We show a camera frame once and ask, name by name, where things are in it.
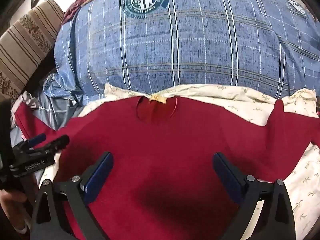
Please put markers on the blue plaid duvet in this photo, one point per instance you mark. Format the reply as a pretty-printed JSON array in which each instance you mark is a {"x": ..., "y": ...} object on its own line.
[{"x": 271, "y": 46}]

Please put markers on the cream floral bedsheet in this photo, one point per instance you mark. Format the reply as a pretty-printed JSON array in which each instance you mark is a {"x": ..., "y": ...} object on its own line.
[{"x": 295, "y": 154}]

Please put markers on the maroon patterned cloth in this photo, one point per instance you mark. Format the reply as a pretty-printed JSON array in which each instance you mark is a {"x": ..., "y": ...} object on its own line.
[{"x": 71, "y": 11}]

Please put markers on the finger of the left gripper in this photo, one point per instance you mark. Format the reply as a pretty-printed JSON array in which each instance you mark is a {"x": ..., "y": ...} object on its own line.
[
  {"x": 50, "y": 148},
  {"x": 30, "y": 143}
]

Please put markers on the grey striped pillow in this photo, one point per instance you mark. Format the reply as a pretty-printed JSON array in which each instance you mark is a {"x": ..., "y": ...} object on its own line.
[{"x": 53, "y": 102}]

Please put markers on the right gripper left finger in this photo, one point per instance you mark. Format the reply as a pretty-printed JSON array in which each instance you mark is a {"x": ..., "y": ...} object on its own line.
[{"x": 49, "y": 220}]

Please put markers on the red sweater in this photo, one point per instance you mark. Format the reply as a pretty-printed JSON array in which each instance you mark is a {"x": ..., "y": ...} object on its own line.
[{"x": 160, "y": 154}]

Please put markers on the striped brown floral cushion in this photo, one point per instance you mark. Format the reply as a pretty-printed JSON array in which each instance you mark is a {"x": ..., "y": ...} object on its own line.
[{"x": 25, "y": 44}]

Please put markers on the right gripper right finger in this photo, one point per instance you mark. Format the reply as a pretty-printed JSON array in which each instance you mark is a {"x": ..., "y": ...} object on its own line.
[{"x": 276, "y": 219}]

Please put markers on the person's left hand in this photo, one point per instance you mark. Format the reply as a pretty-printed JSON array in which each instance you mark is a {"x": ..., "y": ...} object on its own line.
[{"x": 12, "y": 204}]

